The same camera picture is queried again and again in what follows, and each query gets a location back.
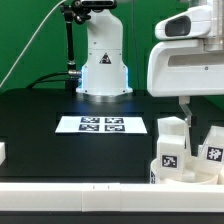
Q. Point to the paper sheet with tags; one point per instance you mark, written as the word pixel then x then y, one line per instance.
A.
pixel 96 124

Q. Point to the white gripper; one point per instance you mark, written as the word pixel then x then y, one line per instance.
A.
pixel 189 58

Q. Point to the black camera stand pole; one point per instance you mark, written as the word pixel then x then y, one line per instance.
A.
pixel 79 11

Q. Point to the white front fence rail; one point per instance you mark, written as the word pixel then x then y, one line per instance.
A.
pixel 80 197

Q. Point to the white round stool seat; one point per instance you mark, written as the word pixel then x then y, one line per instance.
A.
pixel 189 177

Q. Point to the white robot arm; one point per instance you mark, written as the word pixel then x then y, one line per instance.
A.
pixel 104 74

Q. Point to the white block at left edge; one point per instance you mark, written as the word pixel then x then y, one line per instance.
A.
pixel 2 152

